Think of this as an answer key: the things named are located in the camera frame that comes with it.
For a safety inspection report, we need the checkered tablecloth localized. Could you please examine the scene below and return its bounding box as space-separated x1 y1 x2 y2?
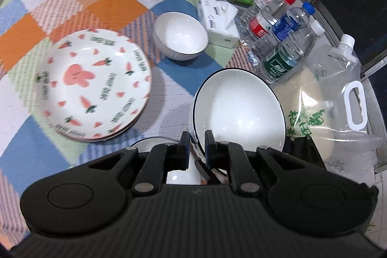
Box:
0 0 274 195

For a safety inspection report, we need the white tissue box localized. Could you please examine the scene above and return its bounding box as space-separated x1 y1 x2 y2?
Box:
198 0 241 49

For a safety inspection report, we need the clear rice bag with spout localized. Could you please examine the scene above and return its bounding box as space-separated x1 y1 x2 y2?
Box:
271 33 379 184

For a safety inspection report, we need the red label water bottle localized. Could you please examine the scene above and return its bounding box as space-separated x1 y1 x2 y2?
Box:
246 0 296 41

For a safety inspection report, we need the pink bunny print plate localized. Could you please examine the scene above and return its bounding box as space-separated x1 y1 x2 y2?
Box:
35 29 152 142

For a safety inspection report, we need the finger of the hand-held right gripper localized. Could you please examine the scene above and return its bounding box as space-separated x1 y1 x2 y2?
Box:
195 159 211 184

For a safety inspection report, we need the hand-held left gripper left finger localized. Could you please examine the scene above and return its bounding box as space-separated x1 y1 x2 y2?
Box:
87 131 192 193

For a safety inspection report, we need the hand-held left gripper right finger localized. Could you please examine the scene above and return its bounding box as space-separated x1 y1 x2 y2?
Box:
204 130 308 196

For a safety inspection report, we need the blue label water bottle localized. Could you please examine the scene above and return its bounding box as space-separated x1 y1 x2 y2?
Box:
252 2 315 57

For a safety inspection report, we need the white ribbed bowl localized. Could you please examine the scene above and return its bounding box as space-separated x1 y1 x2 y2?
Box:
129 136 207 186
152 11 210 62
189 67 286 165

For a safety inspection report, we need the green label water bottle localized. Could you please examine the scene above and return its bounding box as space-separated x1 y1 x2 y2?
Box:
259 19 326 84

